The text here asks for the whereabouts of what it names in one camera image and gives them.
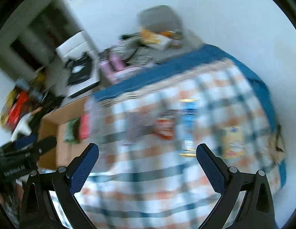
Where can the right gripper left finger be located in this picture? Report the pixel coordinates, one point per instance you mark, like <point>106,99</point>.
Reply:
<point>69,180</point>

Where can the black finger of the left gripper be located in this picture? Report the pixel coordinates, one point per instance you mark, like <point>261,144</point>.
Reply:
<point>45,145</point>

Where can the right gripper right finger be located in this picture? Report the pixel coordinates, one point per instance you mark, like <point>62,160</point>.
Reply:
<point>225,182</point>

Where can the green knitted cloth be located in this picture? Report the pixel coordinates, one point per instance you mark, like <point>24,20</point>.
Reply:
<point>71,134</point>

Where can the yellow Vinda tissue pack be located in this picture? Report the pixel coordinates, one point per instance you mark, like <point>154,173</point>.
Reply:
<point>232,140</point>

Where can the red snack packet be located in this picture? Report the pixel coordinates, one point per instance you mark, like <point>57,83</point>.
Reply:
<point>84,127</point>

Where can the cardboard box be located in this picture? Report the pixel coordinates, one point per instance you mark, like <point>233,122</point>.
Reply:
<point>54,124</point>

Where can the white goose plush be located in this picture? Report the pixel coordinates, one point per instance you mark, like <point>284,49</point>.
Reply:
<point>28,124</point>

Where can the red plastic bag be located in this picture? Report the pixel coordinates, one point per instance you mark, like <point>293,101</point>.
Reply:
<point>16,110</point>

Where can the blue tube package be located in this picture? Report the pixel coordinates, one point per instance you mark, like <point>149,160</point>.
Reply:
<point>188,117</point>

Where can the plaid checkered blanket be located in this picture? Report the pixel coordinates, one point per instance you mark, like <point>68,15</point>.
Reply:
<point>125,201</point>

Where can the orange snack packet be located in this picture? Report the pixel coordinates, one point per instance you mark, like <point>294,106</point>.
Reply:
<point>164,125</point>

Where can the black plastic bag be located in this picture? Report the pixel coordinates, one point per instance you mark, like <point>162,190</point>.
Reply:
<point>80,69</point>

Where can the pink suitcase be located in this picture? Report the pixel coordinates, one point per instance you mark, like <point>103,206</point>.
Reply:
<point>114,70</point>

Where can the white chair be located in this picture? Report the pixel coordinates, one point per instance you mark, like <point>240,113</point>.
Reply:
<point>75,48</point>

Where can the patterned black white bag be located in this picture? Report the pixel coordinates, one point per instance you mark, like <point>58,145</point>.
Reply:
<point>131,51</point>

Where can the yellow bread bag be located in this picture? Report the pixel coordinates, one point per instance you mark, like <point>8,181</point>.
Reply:
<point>162,40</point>

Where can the grey chair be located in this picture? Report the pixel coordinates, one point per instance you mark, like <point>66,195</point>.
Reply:
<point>163,20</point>

